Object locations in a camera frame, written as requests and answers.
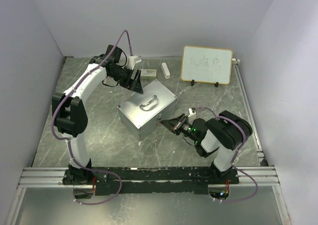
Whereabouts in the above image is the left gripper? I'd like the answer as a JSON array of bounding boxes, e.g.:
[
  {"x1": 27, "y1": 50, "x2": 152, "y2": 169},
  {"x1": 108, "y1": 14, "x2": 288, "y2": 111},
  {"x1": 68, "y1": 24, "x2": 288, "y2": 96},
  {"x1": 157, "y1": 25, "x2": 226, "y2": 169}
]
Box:
[{"x1": 110, "y1": 66, "x2": 145, "y2": 95}]

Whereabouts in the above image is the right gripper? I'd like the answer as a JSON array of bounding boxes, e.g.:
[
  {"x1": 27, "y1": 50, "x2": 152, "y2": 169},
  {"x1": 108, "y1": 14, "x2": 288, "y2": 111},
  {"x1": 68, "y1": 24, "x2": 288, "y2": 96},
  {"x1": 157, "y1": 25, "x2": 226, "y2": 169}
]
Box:
[{"x1": 160, "y1": 113, "x2": 199, "y2": 144}]

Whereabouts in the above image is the grey metal case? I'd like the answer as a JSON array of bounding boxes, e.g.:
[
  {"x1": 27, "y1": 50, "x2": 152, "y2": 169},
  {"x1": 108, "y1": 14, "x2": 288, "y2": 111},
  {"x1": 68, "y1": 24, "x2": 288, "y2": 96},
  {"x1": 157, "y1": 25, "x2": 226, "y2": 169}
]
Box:
[{"x1": 117, "y1": 80, "x2": 178, "y2": 141}]

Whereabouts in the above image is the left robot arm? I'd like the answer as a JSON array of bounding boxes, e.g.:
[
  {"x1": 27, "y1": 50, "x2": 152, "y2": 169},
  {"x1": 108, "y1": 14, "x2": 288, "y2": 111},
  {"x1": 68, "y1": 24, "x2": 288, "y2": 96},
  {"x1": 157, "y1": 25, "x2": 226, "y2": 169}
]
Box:
[{"x1": 51, "y1": 45, "x2": 143, "y2": 185}]

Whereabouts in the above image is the white red medicine box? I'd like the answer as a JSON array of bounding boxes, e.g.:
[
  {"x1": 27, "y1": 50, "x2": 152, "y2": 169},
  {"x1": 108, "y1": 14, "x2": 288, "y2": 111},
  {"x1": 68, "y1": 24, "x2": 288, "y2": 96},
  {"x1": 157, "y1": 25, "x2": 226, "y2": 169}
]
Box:
[{"x1": 140, "y1": 69, "x2": 157, "y2": 80}]

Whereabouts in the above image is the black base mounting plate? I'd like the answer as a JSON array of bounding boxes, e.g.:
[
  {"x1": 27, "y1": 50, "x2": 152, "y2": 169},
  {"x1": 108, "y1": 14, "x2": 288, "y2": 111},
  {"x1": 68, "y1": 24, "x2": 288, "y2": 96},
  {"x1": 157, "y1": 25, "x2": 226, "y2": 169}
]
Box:
[{"x1": 62, "y1": 166, "x2": 239, "y2": 196}]

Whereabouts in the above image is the small whiteboard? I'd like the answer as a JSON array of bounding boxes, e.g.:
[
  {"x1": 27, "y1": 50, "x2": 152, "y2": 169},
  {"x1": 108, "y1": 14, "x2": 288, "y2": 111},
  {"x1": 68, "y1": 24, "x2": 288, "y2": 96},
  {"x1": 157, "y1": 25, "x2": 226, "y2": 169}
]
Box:
[{"x1": 180, "y1": 45, "x2": 233, "y2": 85}]

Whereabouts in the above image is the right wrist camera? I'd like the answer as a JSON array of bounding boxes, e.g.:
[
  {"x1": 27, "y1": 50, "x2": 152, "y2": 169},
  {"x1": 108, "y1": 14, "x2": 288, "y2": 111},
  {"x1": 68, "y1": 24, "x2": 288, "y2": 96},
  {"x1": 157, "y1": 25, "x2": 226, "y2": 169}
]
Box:
[{"x1": 187, "y1": 107, "x2": 196, "y2": 121}]

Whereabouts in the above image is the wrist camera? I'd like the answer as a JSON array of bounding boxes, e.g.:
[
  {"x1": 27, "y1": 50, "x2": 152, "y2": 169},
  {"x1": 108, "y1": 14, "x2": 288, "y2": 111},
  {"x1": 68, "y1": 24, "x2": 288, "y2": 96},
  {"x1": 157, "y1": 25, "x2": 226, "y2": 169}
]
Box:
[
  {"x1": 187, "y1": 107, "x2": 196, "y2": 121},
  {"x1": 125, "y1": 55, "x2": 142, "y2": 70}
]

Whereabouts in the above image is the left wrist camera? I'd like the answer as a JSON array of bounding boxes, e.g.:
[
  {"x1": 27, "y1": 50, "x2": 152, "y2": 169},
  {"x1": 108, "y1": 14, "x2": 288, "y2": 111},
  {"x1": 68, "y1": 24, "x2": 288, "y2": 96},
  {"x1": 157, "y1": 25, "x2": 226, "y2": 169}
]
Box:
[{"x1": 125, "y1": 55, "x2": 142, "y2": 70}]

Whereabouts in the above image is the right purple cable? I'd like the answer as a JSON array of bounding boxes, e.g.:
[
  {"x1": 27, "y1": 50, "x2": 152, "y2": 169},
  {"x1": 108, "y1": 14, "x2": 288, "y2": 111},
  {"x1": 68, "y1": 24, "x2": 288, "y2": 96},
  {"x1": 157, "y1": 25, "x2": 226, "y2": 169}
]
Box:
[{"x1": 196, "y1": 106, "x2": 258, "y2": 203}]

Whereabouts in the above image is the purple cable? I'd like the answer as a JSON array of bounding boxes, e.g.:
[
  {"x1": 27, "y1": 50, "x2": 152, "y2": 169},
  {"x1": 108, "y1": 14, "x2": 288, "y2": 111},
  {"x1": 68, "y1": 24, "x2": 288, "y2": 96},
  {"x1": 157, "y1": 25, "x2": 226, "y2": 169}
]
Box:
[
  {"x1": 51, "y1": 29, "x2": 133, "y2": 206},
  {"x1": 196, "y1": 106, "x2": 258, "y2": 203}
]

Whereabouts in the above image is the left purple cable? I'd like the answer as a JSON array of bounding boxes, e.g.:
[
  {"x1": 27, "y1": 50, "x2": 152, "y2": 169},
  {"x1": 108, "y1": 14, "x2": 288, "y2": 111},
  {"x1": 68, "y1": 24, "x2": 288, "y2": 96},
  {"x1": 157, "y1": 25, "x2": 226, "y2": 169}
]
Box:
[{"x1": 51, "y1": 29, "x2": 133, "y2": 206}]

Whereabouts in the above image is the aluminium frame rail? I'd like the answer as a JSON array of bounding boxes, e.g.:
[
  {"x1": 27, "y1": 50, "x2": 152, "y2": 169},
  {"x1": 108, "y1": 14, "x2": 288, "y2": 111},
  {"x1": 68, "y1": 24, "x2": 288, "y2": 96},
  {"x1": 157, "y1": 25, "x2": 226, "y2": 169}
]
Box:
[{"x1": 17, "y1": 166, "x2": 280, "y2": 188}]

